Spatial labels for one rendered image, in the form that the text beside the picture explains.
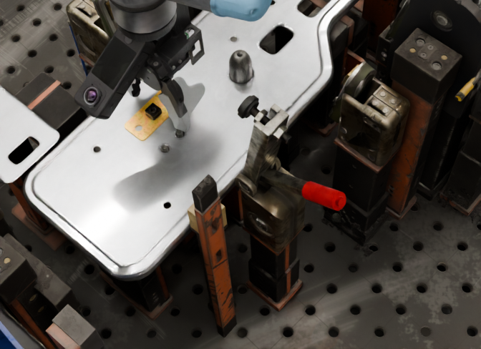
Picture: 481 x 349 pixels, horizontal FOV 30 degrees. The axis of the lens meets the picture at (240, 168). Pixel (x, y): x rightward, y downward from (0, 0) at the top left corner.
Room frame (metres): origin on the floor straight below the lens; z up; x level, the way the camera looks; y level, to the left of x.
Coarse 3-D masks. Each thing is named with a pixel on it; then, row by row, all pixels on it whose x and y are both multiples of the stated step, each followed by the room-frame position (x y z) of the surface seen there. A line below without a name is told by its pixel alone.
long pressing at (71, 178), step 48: (288, 0) 0.82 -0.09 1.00; (336, 0) 0.81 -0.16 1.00; (240, 48) 0.74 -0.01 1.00; (288, 48) 0.74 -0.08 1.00; (144, 96) 0.67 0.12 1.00; (240, 96) 0.66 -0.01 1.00; (288, 96) 0.66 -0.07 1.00; (96, 144) 0.60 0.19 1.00; (144, 144) 0.60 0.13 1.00; (192, 144) 0.59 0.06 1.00; (240, 144) 0.59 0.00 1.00; (48, 192) 0.54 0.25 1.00; (96, 192) 0.53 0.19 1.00; (144, 192) 0.53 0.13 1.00; (96, 240) 0.46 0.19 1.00; (144, 240) 0.46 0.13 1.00
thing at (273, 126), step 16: (240, 112) 0.51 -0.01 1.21; (256, 112) 0.51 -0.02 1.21; (272, 112) 0.51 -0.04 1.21; (256, 128) 0.49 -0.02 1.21; (272, 128) 0.48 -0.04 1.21; (256, 144) 0.49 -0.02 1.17; (272, 144) 0.49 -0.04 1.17; (256, 160) 0.49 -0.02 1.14; (272, 160) 0.50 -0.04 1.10; (256, 176) 0.49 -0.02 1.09
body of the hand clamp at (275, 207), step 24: (264, 192) 0.49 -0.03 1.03; (288, 192) 0.48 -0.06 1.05; (264, 216) 0.47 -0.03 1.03; (288, 216) 0.46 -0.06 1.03; (264, 240) 0.47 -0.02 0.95; (288, 240) 0.46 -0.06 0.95; (264, 264) 0.48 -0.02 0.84; (288, 264) 0.48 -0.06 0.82; (264, 288) 0.47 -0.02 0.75; (288, 288) 0.47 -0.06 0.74
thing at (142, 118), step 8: (152, 104) 0.65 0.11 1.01; (160, 104) 0.66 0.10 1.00; (144, 112) 0.65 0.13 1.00; (160, 112) 0.64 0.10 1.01; (128, 120) 0.64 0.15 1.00; (136, 120) 0.63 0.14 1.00; (144, 120) 0.63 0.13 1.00; (152, 120) 0.63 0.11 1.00; (160, 120) 0.63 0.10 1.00; (128, 128) 0.62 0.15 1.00; (144, 128) 0.62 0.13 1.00; (152, 128) 0.62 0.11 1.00; (136, 136) 0.61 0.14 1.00; (144, 136) 0.61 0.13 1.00
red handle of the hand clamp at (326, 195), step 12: (264, 180) 0.49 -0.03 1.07; (276, 180) 0.48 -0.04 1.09; (288, 180) 0.48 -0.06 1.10; (300, 180) 0.47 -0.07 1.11; (300, 192) 0.45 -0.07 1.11; (312, 192) 0.44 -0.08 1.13; (324, 192) 0.44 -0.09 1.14; (336, 192) 0.43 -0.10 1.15; (324, 204) 0.43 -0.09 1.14; (336, 204) 0.42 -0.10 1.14
